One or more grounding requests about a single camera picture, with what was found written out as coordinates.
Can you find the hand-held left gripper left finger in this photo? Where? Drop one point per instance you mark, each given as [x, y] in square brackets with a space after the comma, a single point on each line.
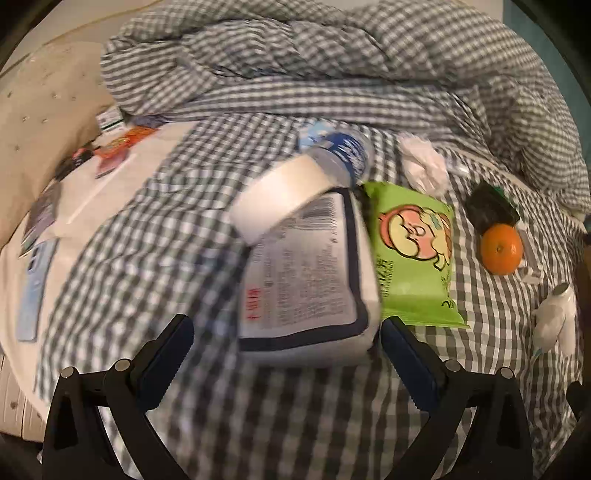
[168, 355]

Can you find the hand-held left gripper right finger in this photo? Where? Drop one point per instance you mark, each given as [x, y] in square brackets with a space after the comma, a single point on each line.
[411, 364]

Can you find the green snack packet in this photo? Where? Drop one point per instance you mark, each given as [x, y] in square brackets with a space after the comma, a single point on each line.
[415, 249]

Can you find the white tissue pack navy border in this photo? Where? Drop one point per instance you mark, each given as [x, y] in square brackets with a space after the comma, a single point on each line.
[304, 277]

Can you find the orange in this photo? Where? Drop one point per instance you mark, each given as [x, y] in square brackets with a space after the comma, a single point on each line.
[501, 249]

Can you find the white toy figure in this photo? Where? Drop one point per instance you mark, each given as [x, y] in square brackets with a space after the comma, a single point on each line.
[556, 318]

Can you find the dark smoky plastic holder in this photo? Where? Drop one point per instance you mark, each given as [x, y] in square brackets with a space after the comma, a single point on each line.
[489, 210]

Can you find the white tape roll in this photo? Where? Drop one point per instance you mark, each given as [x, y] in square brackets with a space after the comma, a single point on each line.
[277, 194]

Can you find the white tissue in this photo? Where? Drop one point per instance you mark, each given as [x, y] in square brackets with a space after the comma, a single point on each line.
[422, 161]

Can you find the clear plastic water bottle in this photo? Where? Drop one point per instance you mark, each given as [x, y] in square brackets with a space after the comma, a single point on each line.
[344, 152]

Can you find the grey checked bed sheet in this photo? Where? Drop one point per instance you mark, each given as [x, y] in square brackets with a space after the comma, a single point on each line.
[184, 230]

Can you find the light blue flat packet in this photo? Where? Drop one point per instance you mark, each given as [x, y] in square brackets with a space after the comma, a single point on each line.
[37, 290]

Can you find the dark photo cards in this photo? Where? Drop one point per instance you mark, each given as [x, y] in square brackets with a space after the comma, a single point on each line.
[41, 217]

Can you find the small dark card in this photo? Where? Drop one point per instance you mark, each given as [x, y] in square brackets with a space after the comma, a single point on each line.
[83, 157]

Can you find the orange snack packet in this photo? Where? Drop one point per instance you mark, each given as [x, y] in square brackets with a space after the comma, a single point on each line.
[124, 141]

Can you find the small green white box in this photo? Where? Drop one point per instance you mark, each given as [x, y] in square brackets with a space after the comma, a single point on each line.
[110, 121]

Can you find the beige pillow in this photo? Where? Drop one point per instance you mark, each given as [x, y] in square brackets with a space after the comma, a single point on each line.
[46, 106]

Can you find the grey checked duvet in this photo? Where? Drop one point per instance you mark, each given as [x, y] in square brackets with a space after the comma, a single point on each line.
[323, 60]

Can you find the teal curtain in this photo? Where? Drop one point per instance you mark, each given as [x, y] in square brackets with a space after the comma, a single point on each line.
[531, 27]

